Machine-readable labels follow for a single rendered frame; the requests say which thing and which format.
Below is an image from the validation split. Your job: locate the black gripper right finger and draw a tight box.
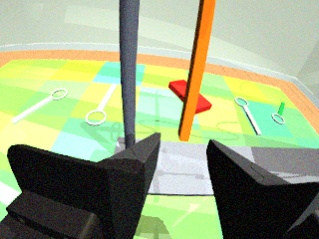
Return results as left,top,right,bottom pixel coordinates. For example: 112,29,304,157
206,139,319,239

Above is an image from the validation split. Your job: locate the white ring with handle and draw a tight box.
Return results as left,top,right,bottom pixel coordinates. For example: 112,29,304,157
235,97,262,135
85,84,117,126
12,88,68,124

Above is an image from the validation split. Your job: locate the green handle with white loop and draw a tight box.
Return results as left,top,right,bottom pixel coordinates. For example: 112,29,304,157
271,103,286,124

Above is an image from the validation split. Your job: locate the orange handle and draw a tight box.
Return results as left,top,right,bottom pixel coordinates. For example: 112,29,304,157
176,0,215,142

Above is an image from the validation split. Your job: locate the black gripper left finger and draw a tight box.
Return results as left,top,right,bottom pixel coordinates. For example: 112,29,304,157
7,132,160,239

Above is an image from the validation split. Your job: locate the red rectangular block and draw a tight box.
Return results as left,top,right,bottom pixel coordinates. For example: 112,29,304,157
167,80,211,115

